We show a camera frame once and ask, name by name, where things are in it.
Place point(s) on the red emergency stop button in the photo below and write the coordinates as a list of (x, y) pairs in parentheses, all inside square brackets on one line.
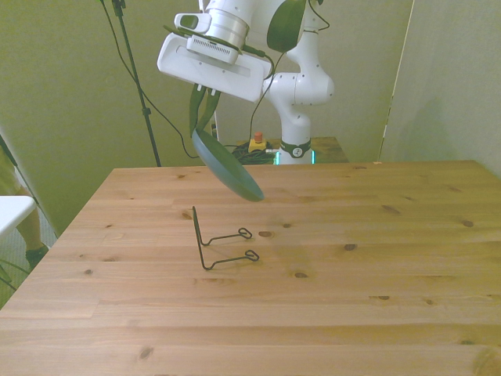
[(258, 143)]

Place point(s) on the person's bare leg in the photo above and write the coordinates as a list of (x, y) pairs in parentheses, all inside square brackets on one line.
[(29, 223)]

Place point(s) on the black camera tripod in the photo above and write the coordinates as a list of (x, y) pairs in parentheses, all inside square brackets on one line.
[(135, 74)]

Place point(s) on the white side table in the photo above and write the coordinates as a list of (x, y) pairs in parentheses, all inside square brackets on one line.
[(11, 213)]

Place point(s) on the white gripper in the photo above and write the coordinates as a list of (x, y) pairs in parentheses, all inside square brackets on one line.
[(211, 76)]

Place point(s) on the white vented camera module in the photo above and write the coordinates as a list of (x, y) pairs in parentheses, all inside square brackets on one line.
[(213, 49)]

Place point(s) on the blue round plastic plate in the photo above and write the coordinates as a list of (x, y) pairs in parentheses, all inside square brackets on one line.
[(229, 170)]

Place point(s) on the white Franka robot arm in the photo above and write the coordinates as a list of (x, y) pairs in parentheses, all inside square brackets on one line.
[(301, 86)]

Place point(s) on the white partition panel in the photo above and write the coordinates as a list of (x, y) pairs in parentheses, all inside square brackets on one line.
[(442, 78)]

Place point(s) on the dark shoe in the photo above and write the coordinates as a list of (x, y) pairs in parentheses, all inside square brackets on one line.
[(37, 254)]

